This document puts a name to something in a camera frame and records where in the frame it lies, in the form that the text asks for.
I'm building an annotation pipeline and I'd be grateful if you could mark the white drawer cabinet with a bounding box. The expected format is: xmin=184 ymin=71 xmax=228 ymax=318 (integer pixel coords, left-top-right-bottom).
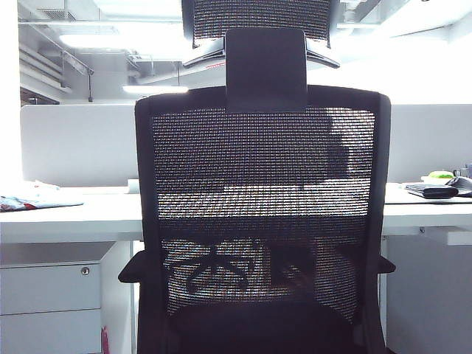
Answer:
xmin=0 ymin=241 xmax=134 ymax=354

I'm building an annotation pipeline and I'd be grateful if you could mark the white desk divider panel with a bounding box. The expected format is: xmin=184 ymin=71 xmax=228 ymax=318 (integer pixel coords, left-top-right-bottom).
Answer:
xmin=20 ymin=103 xmax=472 ymax=186

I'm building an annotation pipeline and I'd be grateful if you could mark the black wallet on desk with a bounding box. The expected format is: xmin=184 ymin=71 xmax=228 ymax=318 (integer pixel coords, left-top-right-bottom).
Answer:
xmin=404 ymin=182 xmax=449 ymax=195

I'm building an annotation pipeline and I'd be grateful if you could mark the black mesh office chair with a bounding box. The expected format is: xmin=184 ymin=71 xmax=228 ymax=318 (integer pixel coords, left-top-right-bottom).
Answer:
xmin=117 ymin=0 xmax=396 ymax=354

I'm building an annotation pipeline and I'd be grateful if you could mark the pink red bag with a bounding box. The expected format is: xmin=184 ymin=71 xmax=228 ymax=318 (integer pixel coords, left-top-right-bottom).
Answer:
xmin=100 ymin=325 xmax=112 ymax=354

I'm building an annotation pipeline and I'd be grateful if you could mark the black swivel chair base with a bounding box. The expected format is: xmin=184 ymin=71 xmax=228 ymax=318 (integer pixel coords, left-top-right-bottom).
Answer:
xmin=164 ymin=241 xmax=259 ymax=293

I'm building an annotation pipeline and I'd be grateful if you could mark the ceiling air vent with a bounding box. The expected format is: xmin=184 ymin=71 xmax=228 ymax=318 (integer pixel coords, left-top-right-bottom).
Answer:
xmin=35 ymin=8 xmax=77 ymax=20

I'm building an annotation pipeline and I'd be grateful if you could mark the white office desk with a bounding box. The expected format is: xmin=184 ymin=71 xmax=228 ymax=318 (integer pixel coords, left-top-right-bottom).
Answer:
xmin=0 ymin=182 xmax=472 ymax=246

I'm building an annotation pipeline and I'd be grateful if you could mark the white red printed cloth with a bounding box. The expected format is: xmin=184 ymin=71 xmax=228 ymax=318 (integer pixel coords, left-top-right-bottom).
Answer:
xmin=0 ymin=194 xmax=85 ymax=214

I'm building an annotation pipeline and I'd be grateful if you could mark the ceiling tube light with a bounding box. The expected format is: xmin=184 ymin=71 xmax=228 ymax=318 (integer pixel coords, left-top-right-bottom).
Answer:
xmin=58 ymin=32 xmax=122 ymax=46
xmin=122 ymin=85 xmax=190 ymax=94

